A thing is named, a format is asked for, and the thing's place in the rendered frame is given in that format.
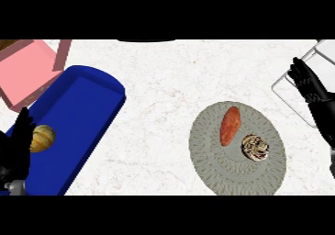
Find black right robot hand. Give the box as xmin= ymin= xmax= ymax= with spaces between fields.
xmin=286 ymin=56 xmax=335 ymax=105

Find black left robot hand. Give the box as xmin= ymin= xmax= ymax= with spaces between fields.
xmin=0 ymin=106 xmax=37 ymax=192

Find orange sweet potato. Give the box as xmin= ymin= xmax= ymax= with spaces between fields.
xmin=218 ymin=106 xmax=243 ymax=148

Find grey round placemat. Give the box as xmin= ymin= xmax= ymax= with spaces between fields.
xmin=187 ymin=100 xmax=288 ymax=196

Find yellow squash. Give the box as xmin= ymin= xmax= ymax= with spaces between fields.
xmin=28 ymin=124 xmax=57 ymax=153

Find blue tray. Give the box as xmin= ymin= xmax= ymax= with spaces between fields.
xmin=0 ymin=64 xmax=127 ymax=196

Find brown white mushroom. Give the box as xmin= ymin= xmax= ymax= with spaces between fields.
xmin=240 ymin=133 xmax=271 ymax=162

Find pink open box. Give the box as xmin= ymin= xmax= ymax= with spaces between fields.
xmin=0 ymin=39 xmax=74 ymax=113

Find black rounded object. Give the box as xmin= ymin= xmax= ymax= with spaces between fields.
xmin=115 ymin=39 xmax=177 ymax=43

